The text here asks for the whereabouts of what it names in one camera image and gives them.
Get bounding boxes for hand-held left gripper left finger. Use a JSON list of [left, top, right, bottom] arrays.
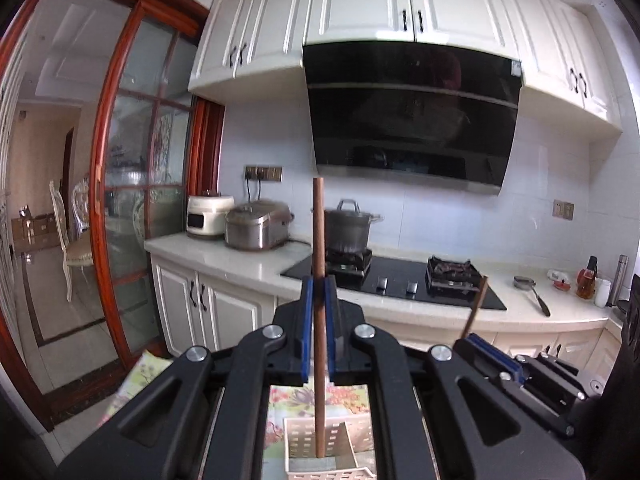
[[52, 276, 316, 480]]

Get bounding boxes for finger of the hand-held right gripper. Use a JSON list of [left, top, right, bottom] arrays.
[[515, 352, 588, 438], [452, 334, 526, 387]]

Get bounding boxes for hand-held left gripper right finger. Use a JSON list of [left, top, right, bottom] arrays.
[[324, 276, 587, 480]]

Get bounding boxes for brown wooden chopstick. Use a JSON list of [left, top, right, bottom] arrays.
[[312, 176, 327, 460], [460, 275, 490, 341]]

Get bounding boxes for white plastic utensil basket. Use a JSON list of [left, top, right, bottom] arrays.
[[283, 412, 377, 479]]

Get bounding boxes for metal strainer ladle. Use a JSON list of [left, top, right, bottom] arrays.
[[513, 275, 552, 317]]

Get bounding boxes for black glass gas hob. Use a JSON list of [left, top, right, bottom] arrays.
[[280, 251, 508, 311]]

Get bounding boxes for grey stock pot with lid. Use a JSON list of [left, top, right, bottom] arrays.
[[322, 198, 384, 254]]

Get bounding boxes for amber oil bottle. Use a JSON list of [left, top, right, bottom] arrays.
[[575, 255, 600, 300]]

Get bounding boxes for silver rice cooker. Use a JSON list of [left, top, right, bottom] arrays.
[[224, 200, 296, 252]]

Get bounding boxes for steel thermos flask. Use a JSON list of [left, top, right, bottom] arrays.
[[606, 254, 629, 307]]

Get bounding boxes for white rice cooker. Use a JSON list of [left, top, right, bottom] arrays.
[[186, 190, 236, 240]]

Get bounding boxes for floral tablecloth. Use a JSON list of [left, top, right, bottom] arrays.
[[101, 350, 377, 480]]

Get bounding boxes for black range hood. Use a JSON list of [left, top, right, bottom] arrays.
[[302, 41, 525, 197]]

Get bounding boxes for white carved dining chair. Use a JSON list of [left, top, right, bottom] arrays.
[[72, 176, 97, 241], [48, 180, 96, 303]]

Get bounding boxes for red wooden sliding glass door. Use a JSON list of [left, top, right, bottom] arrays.
[[0, 0, 227, 433]]

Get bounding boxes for cardboard boxes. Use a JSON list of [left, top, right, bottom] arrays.
[[11, 204, 64, 252]]

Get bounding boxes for white upper kitchen cabinets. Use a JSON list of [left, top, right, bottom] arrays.
[[187, 0, 624, 137]]

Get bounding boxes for wide wall socket panel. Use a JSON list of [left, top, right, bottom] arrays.
[[243, 164, 284, 183]]

